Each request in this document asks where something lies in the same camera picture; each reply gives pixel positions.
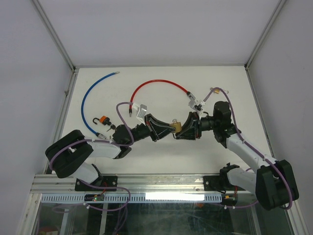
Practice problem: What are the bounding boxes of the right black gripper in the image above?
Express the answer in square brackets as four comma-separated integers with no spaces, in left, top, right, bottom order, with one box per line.
[175,112,219,141]

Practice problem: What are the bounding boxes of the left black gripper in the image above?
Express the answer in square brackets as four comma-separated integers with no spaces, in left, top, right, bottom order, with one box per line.
[126,114,176,145]

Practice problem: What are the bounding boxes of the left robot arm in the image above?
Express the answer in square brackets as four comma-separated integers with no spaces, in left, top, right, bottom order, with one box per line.
[45,114,178,190]

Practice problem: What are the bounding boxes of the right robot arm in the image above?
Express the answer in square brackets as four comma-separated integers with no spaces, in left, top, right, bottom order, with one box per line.
[175,101,299,211]

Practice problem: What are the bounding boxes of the black head keys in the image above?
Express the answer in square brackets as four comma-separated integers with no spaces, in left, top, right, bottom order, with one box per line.
[107,124,116,132]

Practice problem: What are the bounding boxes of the small brass padlock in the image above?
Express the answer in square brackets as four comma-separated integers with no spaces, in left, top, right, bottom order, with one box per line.
[210,88,229,94]

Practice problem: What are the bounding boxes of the orange black padlock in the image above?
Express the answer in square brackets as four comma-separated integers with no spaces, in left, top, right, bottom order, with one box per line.
[92,116,112,126]

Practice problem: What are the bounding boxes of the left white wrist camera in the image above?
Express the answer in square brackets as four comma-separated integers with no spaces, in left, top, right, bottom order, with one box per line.
[136,104,147,124]

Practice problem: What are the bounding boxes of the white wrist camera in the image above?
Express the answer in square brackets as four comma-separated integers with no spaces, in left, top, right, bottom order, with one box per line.
[188,99,206,117]
[136,104,147,124]

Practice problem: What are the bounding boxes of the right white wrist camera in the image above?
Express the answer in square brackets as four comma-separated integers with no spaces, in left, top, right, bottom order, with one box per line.
[188,99,206,117]

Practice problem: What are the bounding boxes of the red cable lock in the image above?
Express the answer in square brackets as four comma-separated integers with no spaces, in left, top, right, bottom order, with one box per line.
[130,79,193,119]

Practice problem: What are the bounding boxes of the blue cable lock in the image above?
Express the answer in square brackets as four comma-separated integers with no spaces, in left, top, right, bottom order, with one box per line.
[80,71,120,138]

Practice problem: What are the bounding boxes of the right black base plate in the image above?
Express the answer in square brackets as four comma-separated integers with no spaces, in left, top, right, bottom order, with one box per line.
[203,175,226,193]

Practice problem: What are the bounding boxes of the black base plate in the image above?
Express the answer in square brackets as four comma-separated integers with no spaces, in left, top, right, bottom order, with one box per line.
[75,175,118,192]
[203,175,226,193]

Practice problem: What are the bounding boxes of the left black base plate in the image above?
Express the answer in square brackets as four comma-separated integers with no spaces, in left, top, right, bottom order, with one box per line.
[75,175,118,192]

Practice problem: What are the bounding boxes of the aluminium mounting rail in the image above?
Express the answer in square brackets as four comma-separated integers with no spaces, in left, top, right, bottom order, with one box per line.
[30,174,219,194]

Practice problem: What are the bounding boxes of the white slotted cable duct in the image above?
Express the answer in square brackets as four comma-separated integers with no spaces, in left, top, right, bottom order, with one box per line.
[41,192,222,204]

